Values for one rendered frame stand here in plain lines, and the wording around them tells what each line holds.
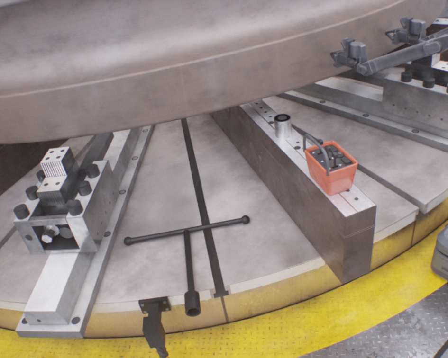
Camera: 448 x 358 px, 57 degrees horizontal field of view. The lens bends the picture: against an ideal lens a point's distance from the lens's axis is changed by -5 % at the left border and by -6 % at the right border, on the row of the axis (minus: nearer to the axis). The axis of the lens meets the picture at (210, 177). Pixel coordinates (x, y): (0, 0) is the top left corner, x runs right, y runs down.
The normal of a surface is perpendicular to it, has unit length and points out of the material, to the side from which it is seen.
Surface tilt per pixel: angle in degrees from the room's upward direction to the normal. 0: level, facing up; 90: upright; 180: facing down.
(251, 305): 90
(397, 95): 90
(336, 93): 71
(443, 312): 0
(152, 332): 90
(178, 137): 0
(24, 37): 90
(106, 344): 0
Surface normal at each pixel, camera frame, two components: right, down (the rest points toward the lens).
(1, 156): 0.88, 0.15
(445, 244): -0.68, -0.26
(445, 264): -0.80, 0.44
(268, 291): 0.22, 0.54
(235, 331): -0.16, -0.80
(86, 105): -0.01, 0.58
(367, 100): -0.76, 0.20
